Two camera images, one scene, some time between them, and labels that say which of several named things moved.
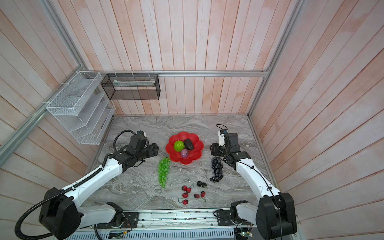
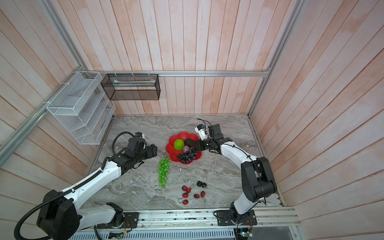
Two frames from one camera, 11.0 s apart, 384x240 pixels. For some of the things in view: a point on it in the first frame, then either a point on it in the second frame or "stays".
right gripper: (215, 149) → (200, 145)
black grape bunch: (217, 167) → (187, 157)
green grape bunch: (163, 167) stays
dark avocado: (188, 144) stays
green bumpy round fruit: (179, 146) stays
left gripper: (150, 150) stays
